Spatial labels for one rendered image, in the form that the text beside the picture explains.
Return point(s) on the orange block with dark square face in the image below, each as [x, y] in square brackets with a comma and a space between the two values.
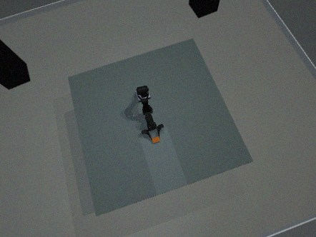
[155, 139]

